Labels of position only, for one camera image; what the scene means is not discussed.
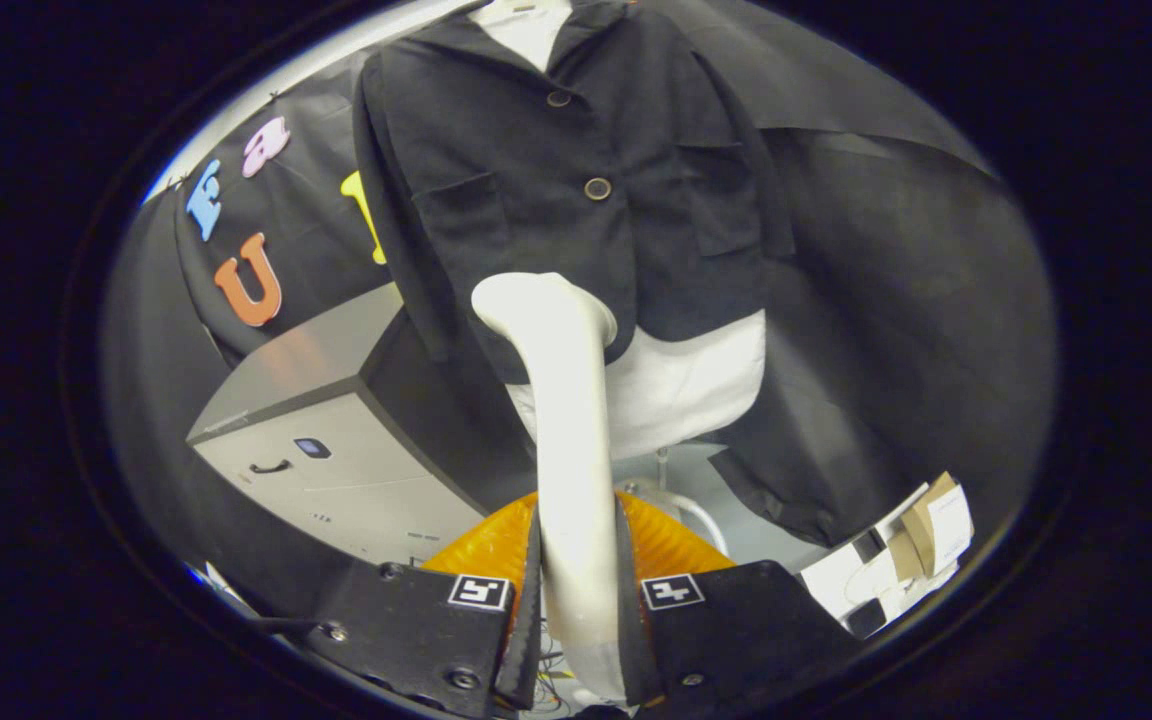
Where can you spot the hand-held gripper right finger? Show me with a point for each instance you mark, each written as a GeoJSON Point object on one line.
{"type": "Point", "coordinates": [736, 630]}

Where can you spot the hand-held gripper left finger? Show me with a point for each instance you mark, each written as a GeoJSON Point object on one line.
{"type": "Point", "coordinates": [426, 630]}

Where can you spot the black jacket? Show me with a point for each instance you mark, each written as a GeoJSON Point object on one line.
{"type": "Point", "coordinates": [536, 130]}

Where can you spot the white box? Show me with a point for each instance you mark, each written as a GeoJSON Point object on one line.
{"type": "Point", "coordinates": [836, 580]}

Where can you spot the grey drawer cabinet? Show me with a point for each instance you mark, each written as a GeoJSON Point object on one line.
{"type": "Point", "coordinates": [356, 480]}

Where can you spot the white mannequin torso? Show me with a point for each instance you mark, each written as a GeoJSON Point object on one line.
{"type": "Point", "coordinates": [686, 390]}

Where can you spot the black backdrop cloth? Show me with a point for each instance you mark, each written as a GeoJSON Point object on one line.
{"type": "Point", "coordinates": [916, 300]}

